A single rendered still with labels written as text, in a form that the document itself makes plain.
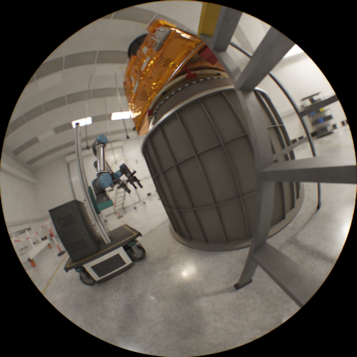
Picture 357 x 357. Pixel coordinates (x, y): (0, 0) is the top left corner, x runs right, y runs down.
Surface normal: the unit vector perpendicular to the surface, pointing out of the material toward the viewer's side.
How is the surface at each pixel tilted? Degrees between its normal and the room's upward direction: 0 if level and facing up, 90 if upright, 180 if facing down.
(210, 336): 0
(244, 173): 90
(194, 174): 90
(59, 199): 90
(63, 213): 90
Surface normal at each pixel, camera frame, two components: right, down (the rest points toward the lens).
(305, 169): -0.93, 0.37
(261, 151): 0.05, 0.06
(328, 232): -0.37, -0.93
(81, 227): 0.64, -0.25
